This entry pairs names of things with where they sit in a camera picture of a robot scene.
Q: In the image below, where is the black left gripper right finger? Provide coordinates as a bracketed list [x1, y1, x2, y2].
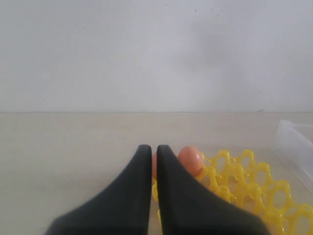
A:
[157, 145, 269, 235]

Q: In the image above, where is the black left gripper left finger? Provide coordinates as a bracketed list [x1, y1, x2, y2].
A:
[46, 144, 152, 235]

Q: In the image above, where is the brown egg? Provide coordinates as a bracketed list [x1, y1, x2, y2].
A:
[178, 146, 204, 177]
[152, 152, 157, 180]

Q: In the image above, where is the yellow plastic egg tray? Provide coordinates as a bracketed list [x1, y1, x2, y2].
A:
[152, 150, 313, 235]

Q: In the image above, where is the clear plastic bin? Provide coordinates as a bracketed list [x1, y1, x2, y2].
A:
[274, 120, 313, 191]

